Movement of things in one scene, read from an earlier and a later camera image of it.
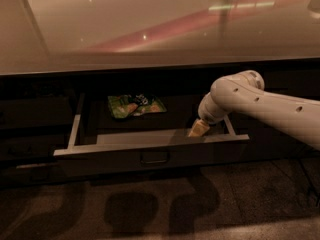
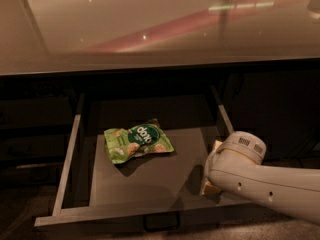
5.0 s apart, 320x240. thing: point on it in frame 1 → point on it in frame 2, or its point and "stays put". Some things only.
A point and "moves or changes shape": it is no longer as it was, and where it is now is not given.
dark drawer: [36, 112] stays put
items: [128, 105] → [146, 138]
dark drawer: [158, 141] moves or changes shape
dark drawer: [28, 176] stays put
